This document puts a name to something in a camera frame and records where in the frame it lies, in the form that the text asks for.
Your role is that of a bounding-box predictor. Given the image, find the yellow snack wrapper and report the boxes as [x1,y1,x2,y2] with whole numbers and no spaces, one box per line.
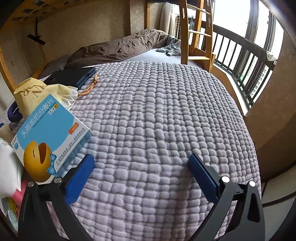
[1,197,19,219]

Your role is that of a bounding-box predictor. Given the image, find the blue medicine box duck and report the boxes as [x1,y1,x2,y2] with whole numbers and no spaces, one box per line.
[11,94,91,184]

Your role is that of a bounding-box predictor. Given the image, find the lilac quilted blanket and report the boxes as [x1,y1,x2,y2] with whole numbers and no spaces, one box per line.
[61,62,261,240]

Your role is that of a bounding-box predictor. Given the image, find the black flat box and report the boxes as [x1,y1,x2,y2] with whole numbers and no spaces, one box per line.
[44,67,96,89]

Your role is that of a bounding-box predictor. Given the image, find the dark balcony railing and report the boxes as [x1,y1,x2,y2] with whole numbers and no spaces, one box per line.
[212,25,275,109]

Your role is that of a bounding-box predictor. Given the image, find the grey pillow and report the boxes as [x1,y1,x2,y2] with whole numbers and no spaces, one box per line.
[38,54,70,79]

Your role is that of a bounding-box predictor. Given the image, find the grey-green clothes on bed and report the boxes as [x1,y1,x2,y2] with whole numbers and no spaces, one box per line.
[156,40,181,57]

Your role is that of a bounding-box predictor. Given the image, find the brown rumpled duvet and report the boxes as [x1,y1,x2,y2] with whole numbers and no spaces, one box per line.
[65,29,178,69]

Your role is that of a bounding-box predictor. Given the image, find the wooden bunk ladder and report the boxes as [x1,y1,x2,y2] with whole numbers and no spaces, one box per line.
[179,0,215,72]

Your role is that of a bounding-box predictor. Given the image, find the purple ring tube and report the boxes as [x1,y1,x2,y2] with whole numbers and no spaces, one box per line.
[8,101,23,123]

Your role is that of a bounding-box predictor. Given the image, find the orange cord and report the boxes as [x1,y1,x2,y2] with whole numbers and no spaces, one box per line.
[78,74,99,96]

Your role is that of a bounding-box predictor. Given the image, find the wooden bunk bed frame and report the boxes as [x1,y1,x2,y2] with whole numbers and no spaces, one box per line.
[1,1,147,91]

